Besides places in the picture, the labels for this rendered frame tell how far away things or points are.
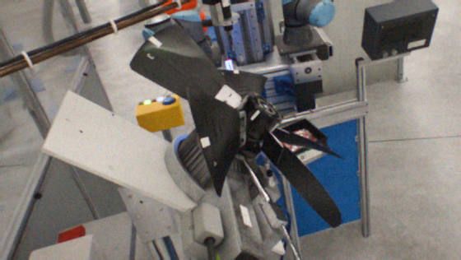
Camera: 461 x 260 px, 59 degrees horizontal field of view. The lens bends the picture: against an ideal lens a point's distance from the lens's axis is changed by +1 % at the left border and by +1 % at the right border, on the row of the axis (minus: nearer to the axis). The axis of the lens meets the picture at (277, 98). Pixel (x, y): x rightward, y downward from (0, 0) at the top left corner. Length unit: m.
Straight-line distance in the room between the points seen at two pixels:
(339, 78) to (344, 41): 0.33
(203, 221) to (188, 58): 0.44
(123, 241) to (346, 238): 1.30
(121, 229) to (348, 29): 2.39
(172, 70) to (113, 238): 0.60
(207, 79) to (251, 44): 0.96
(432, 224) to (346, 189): 0.58
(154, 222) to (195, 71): 0.42
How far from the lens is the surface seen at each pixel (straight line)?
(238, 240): 0.88
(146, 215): 1.16
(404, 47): 1.72
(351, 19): 3.26
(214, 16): 1.05
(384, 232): 2.36
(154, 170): 1.08
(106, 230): 1.45
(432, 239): 2.36
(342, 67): 3.38
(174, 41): 1.13
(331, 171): 1.94
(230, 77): 1.36
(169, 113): 1.54
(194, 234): 0.92
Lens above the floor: 1.80
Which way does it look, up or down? 30 degrees down
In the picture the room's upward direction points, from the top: 9 degrees counter-clockwise
